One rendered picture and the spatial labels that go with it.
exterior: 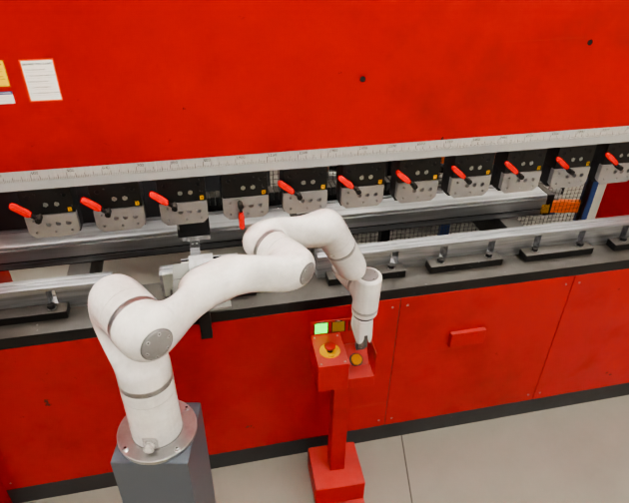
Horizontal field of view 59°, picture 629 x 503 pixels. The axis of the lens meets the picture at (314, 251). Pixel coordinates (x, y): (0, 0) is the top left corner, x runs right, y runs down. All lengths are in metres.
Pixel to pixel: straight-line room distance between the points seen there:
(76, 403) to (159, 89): 1.18
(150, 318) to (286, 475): 1.56
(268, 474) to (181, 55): 1.73
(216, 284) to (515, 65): 1.21
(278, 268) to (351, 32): 0.77
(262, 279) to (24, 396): 1.20
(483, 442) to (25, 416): 1.91
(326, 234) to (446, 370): 1.22
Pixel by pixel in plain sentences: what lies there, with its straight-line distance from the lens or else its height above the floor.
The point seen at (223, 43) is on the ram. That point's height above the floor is 1.74.
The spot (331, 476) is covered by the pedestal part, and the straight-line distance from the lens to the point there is 2.41.
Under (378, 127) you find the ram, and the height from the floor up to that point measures 1.46.
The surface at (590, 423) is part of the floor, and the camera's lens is 3.03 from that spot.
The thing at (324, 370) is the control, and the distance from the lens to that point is 1.88.
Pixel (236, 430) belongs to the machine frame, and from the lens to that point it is 2.41.
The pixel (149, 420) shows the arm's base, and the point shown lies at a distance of 1.34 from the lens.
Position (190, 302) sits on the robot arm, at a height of 1.39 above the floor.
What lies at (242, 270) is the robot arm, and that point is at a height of 1.39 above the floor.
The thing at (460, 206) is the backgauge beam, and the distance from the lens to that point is 2.45.
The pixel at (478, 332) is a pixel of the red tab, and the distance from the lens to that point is 2.35.
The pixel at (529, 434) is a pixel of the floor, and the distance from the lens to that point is 2.87.
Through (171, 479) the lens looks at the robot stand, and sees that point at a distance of 1.46.
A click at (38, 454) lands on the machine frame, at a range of 2.48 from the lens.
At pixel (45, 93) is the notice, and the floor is 1.63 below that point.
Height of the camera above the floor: 2.13
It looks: 34 degrees down
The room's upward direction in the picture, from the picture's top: 1 degrees clockwise
